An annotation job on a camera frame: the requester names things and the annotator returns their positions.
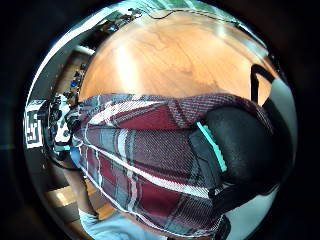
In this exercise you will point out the red grey plaid cloth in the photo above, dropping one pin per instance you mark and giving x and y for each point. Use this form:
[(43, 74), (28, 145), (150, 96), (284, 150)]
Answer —
[(150, 150)]

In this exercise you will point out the white marker cube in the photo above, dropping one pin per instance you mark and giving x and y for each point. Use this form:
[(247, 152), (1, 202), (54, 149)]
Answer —
[(33, 128)]

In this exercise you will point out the the person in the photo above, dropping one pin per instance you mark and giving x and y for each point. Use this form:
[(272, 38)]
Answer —
[(113, 226)]

